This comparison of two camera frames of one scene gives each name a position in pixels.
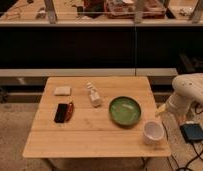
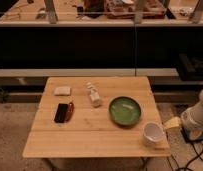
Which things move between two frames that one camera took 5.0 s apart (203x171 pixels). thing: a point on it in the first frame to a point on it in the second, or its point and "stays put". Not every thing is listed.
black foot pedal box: x=193 y=132 stays put
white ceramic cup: x=153 y=133 stays put
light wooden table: x=91 y=117 stays put
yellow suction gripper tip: x=160 y=110 to x=172 y=123
